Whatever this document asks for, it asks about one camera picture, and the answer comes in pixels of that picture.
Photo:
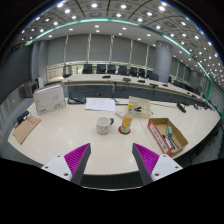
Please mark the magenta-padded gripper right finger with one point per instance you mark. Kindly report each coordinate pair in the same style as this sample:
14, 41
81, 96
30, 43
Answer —
146, 160

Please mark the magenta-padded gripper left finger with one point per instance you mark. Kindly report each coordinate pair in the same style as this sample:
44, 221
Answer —
77, 160

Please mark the yellow-capped orange drink bottle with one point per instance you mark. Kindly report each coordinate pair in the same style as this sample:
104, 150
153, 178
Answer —
126, 121

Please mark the dark marker pen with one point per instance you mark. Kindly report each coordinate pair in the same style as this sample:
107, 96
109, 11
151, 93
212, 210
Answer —
167, 142
173, 141

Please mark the brown open cardboard box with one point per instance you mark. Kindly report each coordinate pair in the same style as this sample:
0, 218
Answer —
160, 125

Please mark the grey-green block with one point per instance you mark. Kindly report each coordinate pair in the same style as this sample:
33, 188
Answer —
169, 130

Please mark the flat round red coaster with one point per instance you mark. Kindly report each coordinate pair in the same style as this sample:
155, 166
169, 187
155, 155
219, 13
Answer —
120, 131

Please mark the white open organizer box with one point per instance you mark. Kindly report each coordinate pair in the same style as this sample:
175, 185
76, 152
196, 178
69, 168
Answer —
144, 113

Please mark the brown flat envelope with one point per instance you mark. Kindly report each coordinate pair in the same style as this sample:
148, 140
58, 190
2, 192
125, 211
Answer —
26, 129

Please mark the white printed paper sheet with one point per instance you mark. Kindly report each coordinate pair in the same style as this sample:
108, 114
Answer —
100, 104

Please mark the black desk phone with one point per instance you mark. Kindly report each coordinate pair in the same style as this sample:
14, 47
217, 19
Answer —
76, 99

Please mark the white cardboard box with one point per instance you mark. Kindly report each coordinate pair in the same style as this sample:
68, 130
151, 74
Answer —
49, 100

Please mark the long curved conference desk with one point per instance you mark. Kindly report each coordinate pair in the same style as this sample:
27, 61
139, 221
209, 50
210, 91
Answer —
93, 79

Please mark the black office chairs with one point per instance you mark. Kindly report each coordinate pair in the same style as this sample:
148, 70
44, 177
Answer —
101, 68

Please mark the ceiling lights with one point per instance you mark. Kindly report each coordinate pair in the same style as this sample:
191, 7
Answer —
94, 5

